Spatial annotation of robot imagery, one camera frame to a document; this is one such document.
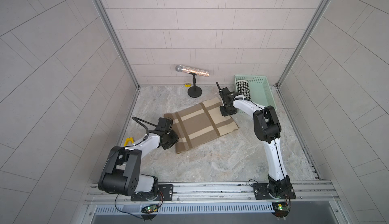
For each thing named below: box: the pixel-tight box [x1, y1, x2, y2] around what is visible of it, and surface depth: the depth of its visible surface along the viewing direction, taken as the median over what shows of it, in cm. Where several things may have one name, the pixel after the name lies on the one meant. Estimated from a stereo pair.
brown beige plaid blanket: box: [163, 97, 239, 154], surface depth 96 cm
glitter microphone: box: [175, 64, 211, 78], surface depth 98 cm
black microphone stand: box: [187, 72, 203, 98], surface depth 114 cm
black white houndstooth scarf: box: [236, 79, 252, 99], surface depth 110 cm
